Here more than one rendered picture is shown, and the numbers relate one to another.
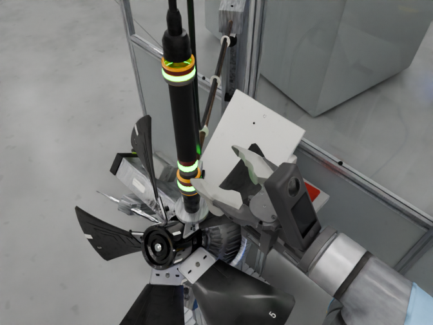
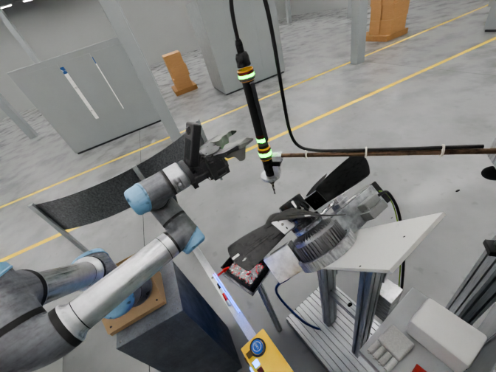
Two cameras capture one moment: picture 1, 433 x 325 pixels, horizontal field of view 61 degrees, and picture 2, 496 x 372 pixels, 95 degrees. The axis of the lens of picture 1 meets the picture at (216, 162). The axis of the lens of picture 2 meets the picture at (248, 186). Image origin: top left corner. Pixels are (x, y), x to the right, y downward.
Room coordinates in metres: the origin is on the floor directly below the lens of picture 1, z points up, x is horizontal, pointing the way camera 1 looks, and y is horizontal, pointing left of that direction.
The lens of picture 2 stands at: (0.57, -0.59, 1.96)
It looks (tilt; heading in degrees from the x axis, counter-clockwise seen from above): 38 degrees down; 112
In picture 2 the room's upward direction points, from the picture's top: 18 degrees counter-clockwise
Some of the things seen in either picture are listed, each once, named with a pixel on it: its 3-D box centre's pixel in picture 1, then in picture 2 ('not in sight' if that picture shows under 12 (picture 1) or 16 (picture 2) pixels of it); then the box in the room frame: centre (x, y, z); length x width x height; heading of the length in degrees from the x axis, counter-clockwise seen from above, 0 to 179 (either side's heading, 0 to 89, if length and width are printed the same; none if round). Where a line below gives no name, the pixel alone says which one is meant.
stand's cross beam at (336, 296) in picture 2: not in sight; (344, 304); (0.66, -0.01, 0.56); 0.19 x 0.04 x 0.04; 136
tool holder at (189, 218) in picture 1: (191, 192); (271, 165); (0.42, 0.05, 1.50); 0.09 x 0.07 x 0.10; 171
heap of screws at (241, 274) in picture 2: not in sight; (246, 268); (0.15, 0.03, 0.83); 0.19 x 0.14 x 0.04; 152
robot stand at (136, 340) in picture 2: not in sight; (190, 334); (-0.25, -0.24, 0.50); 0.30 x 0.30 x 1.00; 36
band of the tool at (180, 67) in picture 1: (178, 69); (246, 74); (0.41, 0.05, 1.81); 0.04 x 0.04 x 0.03
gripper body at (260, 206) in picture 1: (285, 227); (204, 164); (0.26, -0.10, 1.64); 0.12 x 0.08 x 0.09; 46
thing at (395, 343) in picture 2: not in sight; (390, 348); (0.78, -0.28, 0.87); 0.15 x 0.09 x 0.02; 42
